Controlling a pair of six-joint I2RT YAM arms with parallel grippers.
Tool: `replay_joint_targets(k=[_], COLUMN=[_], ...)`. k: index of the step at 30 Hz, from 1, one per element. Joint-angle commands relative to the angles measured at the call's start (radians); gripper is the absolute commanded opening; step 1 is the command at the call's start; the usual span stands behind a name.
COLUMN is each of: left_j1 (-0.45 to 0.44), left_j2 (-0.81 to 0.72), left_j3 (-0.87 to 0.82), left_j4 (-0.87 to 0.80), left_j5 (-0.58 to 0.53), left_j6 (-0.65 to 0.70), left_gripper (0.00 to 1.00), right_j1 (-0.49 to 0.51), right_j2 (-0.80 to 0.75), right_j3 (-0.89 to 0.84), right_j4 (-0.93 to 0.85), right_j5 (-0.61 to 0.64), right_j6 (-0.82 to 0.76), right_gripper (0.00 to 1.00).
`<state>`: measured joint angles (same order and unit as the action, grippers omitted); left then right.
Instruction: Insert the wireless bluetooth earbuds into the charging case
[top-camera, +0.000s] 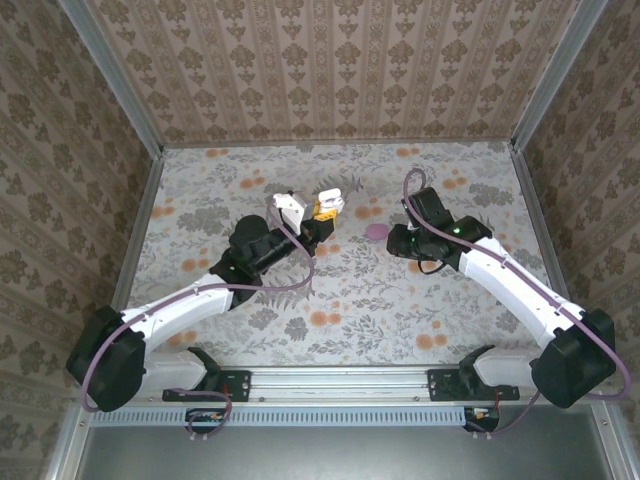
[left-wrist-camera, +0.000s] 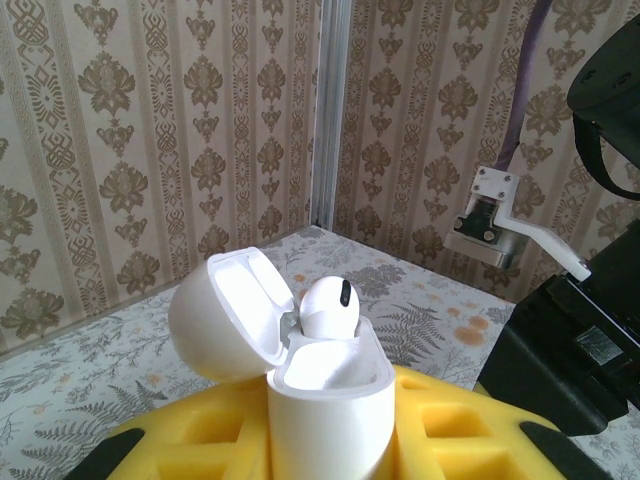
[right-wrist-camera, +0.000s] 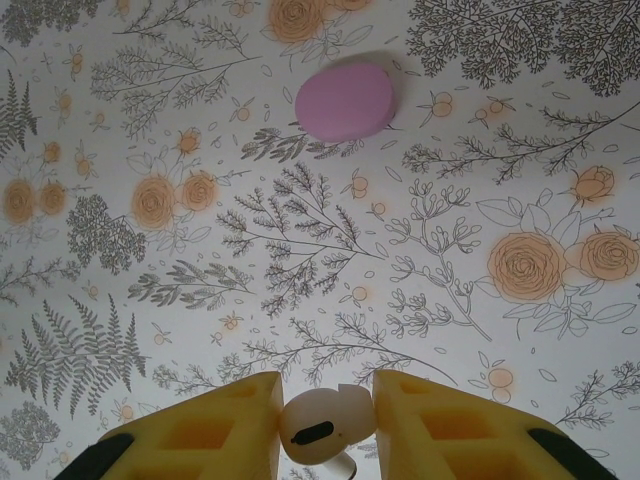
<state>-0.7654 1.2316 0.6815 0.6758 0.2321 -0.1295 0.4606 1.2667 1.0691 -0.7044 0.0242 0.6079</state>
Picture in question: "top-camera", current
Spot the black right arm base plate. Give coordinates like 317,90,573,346
428,368,521,403

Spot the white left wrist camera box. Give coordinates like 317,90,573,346
271,191,309,226

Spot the aluminium side rail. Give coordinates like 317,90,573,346
109,149,166,314
508,147,581,314

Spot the long aluminium mounting rail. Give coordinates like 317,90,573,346
74,364,614,401

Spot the small wiring connector block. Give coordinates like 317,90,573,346
185,407,226,424
464,407,501,431

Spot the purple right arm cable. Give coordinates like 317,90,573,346
402,167,634,441

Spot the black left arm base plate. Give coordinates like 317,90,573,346
162,368,251,403

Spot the floral patterned table mat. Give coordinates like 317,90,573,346
107,142,584,366

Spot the grey slotted cable duct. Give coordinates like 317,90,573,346
92,404,469,429

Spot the grey metal panel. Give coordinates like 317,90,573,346
74,404,621,480

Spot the aluminium corner post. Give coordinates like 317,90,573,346
509,0,609,151
57,0,166,157

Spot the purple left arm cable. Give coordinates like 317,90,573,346
79,197,316,444

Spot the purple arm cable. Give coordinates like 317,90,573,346
79,197,316,444
402,167,634,441

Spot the white charging case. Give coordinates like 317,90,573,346
315,187,347,214

